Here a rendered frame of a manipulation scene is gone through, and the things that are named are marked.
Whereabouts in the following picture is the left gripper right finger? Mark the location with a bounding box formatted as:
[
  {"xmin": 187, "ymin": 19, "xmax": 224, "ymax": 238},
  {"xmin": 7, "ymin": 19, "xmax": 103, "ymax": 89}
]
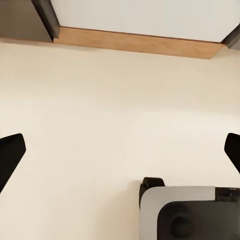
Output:
[{"xmin": 224, "ymin": 132, "xmax": 240, "ymax": 173}]

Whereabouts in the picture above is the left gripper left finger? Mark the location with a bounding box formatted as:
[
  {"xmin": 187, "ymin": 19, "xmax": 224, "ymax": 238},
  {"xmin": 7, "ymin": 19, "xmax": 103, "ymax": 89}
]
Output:
[{"xmin": 0, "ymin": 133, "xmax": 26, "ymax": 193}]

